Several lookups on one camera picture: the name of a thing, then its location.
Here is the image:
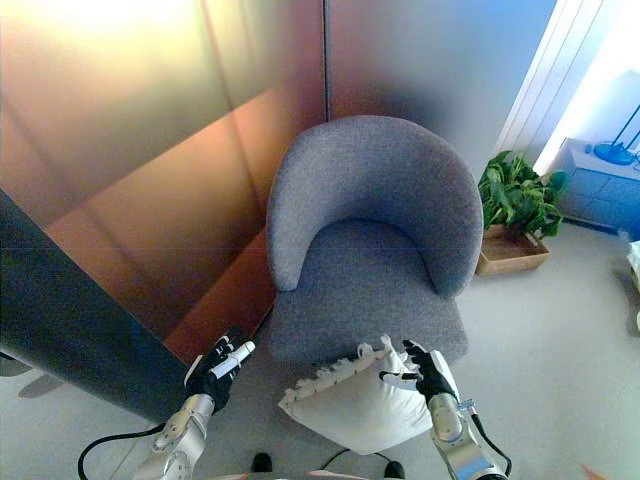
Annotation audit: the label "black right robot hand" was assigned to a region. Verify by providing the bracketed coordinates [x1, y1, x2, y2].
[378, 339, 459, 402]

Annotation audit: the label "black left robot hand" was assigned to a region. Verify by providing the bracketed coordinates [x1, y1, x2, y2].
[183, 328, 256, 414]

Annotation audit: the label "white fringed pillow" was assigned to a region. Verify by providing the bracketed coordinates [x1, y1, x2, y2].
[277, 335, 434, 456]

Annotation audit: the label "robot legs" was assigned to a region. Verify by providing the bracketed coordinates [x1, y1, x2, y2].
[310, 439, 392, 467]

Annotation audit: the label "grey fabric armchair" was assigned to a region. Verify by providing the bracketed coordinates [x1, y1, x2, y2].
[263, 115, 485, 363]

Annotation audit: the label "green leafy potted plant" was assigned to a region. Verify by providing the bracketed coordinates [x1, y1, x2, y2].
[477, 150, 571, 240]

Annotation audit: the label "white plastic bag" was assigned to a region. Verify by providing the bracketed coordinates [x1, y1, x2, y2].
[626, 239, 640, 289]

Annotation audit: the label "light blue drawer cabinet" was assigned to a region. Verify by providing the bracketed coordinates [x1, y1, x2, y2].
[555, 137, 640, 235]

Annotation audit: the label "blue desk lamp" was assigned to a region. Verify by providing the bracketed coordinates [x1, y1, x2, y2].
[592, 102, 640, 165]

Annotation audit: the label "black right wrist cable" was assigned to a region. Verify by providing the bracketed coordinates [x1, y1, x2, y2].
[468, 408, 513, 474]

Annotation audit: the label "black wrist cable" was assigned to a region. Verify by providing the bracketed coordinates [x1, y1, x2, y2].
[468, 408, 513, 474]
[75, 424, 166, 480]

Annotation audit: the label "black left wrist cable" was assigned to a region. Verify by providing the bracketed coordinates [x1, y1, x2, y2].
[75, 424, 166, 480]

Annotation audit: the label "dark grey wall panel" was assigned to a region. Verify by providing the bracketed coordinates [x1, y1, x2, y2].
[0, 191, 198, 422]

